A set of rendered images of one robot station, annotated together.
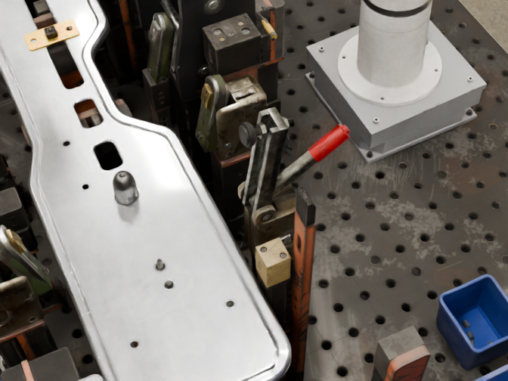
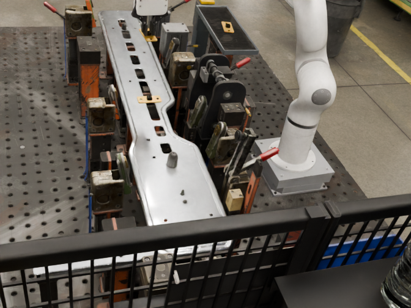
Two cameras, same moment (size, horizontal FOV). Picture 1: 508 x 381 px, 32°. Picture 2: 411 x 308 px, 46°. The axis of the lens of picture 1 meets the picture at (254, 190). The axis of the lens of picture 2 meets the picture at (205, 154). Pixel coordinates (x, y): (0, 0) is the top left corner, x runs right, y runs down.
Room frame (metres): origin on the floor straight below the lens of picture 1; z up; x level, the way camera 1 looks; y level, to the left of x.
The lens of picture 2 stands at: (-0.40, 0.08, 1.99)
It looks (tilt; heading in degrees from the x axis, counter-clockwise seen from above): 40 degrees down; 0
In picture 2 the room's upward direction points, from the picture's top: 12 degrees clockwise
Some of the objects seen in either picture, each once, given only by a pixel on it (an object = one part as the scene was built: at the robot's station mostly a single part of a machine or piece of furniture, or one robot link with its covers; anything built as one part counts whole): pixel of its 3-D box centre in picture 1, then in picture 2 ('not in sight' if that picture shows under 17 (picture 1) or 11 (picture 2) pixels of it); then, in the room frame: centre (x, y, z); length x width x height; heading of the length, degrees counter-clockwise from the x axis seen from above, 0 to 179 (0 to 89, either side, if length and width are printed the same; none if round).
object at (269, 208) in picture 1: (264, 215); (234, 179); (0.62, -0.01, 1.06); 0.03 x 0.01 x 0.03; 114
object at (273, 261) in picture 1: (272, 319); (224, 236); (0.56, -0.02, 0.88); 0.04 x 0.04 x 0.36; 24
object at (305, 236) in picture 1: (300, 301); (240, 225); (0.55, -0.06, 0.95); 0.03 x 0.01 x 0.50; 24
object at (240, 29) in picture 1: (236, 125); (221, 156); (0.89, 0.03, 0.91); 0.07 x 0.05 x 0.42; 114
